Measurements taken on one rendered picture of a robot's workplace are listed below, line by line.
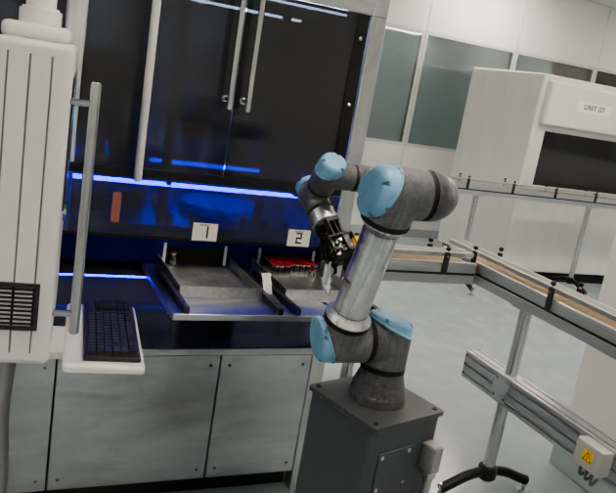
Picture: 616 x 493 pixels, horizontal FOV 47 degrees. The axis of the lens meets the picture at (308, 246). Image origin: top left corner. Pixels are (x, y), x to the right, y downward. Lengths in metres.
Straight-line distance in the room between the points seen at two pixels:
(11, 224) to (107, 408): 1.00
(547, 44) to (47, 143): 7.73
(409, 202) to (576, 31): 7.81
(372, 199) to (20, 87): 0.79
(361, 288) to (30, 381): 1.23
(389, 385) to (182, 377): 0.94
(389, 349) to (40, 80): 1.02
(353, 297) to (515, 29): 7.20
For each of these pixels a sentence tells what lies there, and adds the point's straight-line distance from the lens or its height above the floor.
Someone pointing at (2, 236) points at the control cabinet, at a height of 1.11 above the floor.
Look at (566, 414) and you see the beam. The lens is 2.81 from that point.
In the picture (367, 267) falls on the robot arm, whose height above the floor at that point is 1.17.
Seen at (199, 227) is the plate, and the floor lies 1.03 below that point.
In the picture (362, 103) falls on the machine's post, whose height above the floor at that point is 1.51.
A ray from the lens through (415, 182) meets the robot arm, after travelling 1.55.
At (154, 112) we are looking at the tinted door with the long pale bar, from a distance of 2.30.
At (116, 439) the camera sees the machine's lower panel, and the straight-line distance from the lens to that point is 2.62.
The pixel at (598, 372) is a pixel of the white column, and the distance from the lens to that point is 3.47.
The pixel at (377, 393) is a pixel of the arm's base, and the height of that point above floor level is 0.83.
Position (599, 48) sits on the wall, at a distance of 9.53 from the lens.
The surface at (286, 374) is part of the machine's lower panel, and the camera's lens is 2.69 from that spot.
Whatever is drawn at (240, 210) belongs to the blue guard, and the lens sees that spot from 2.41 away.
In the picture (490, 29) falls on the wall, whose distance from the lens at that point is 8.49.
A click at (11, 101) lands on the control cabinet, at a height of 1.41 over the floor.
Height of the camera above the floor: 1.56
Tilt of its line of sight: 13 degrees down
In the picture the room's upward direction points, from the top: 10 degrees clockwise
